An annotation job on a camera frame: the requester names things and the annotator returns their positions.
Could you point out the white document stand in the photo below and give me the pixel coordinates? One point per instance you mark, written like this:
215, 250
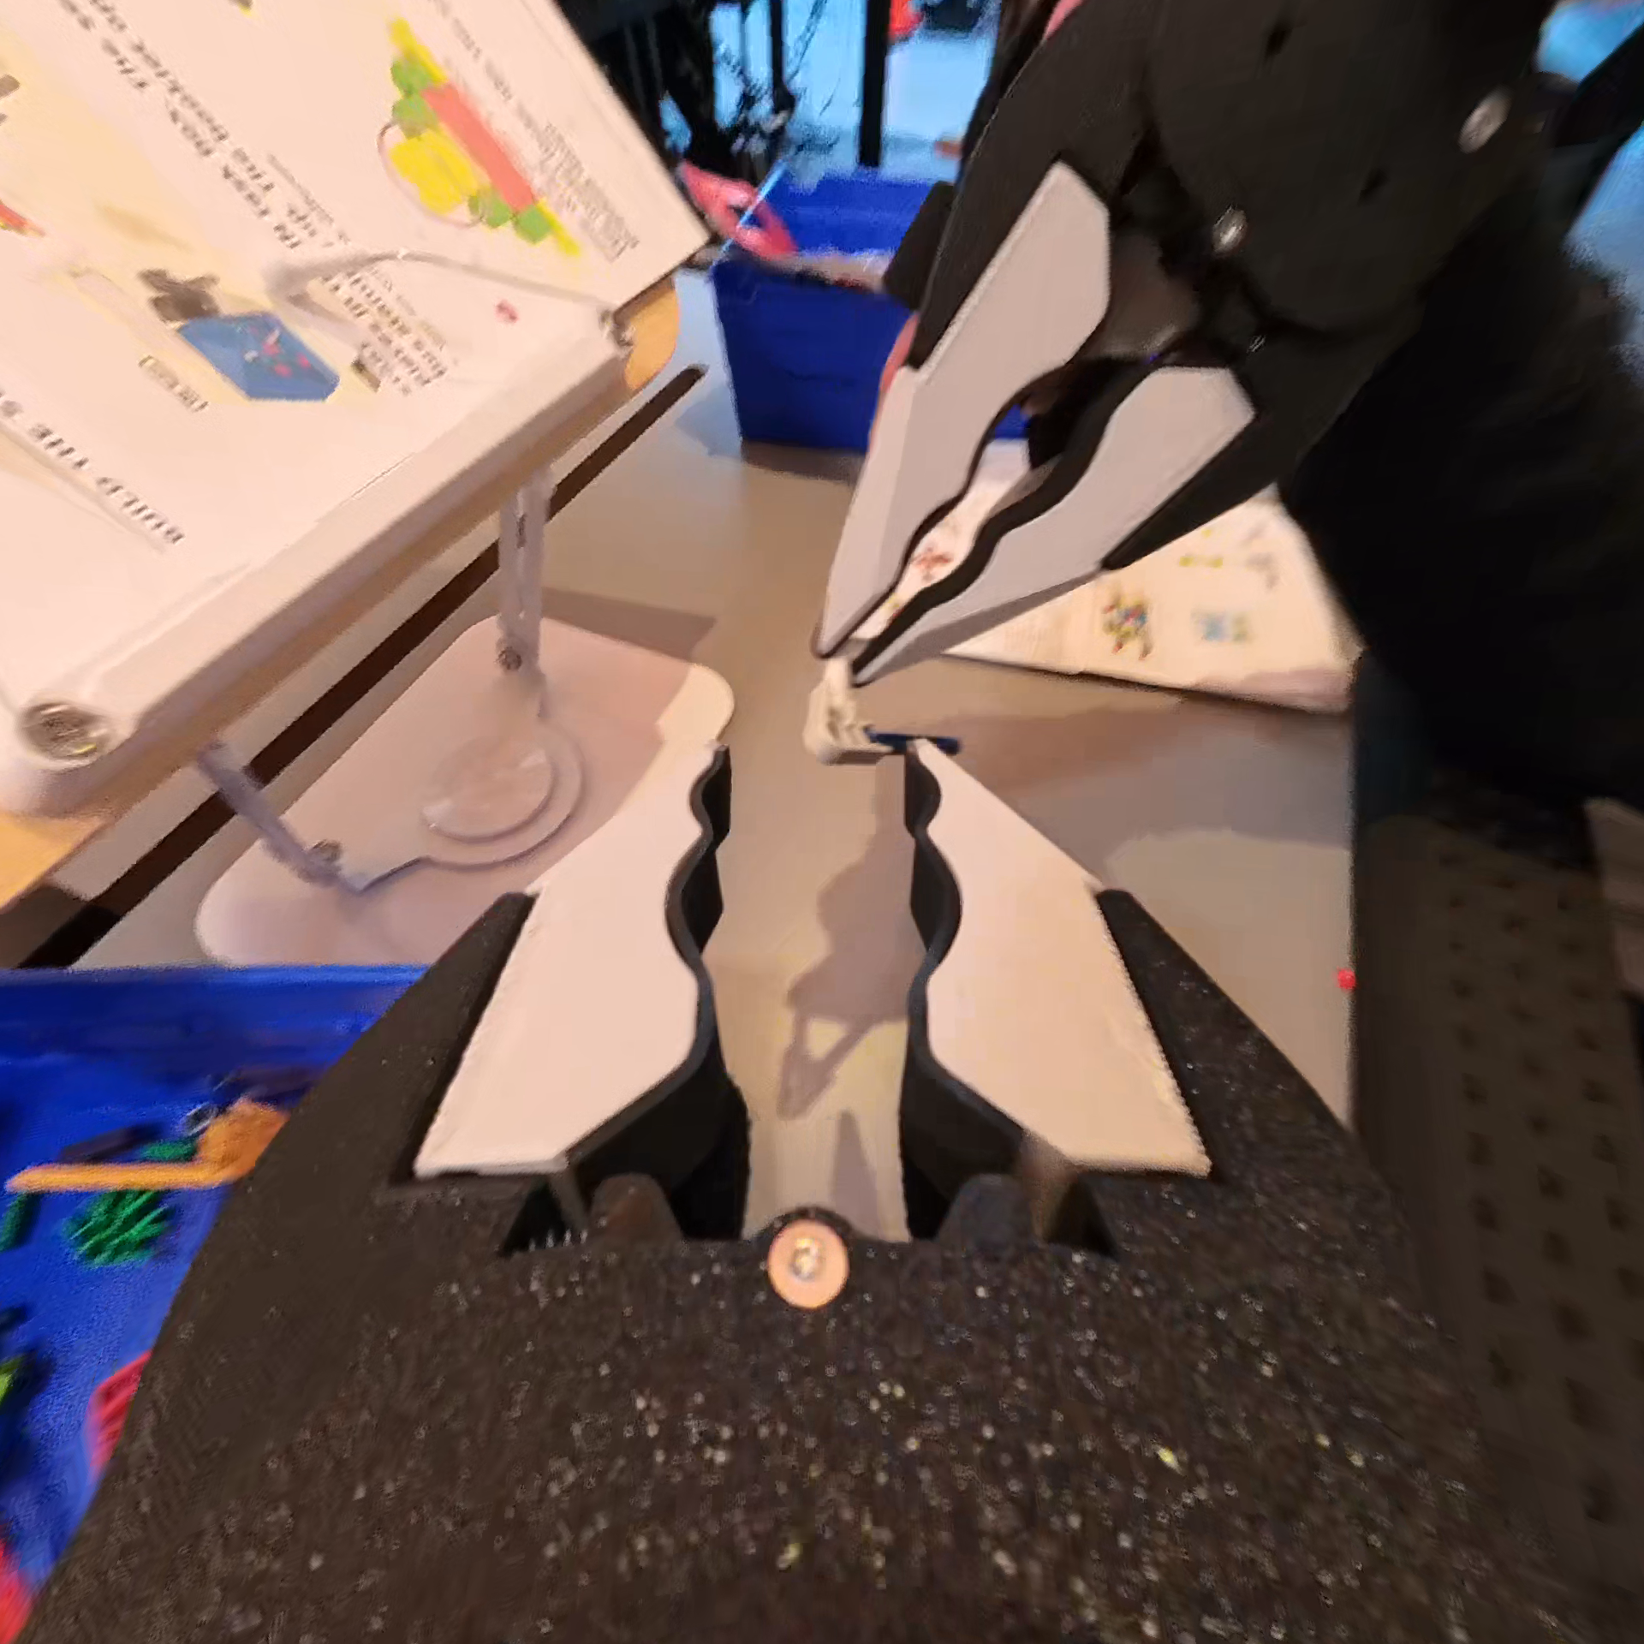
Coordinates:
540, 718

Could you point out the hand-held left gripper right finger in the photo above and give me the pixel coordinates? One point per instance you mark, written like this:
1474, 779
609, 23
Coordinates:
1053, 1014

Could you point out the black pole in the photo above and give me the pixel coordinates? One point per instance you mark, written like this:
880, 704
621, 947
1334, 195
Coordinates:
878, 77

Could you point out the blue parts bin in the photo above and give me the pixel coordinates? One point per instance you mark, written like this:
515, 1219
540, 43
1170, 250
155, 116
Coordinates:
104, 1051

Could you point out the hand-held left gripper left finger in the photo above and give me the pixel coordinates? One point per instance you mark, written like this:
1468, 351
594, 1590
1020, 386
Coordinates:
580, 1014

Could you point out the blue rod piece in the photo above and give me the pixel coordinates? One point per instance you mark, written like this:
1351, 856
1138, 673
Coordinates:
919, 742

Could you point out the blue bin with papers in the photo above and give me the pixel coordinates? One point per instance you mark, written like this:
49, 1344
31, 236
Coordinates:
797, 359

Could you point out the loose printed paper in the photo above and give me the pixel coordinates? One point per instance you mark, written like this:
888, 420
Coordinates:
1221, 603

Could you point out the small white connector piece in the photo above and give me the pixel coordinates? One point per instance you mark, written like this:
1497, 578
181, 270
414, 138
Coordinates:
836, 718

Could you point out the black perforated board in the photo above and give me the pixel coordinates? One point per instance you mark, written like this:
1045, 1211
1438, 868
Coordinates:
1517, 1156

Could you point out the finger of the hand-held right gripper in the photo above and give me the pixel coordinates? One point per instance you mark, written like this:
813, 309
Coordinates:
1130, 475
976, 359

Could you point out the pile of colourful construction pieces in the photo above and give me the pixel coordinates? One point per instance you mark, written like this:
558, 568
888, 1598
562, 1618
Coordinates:
130, 1219

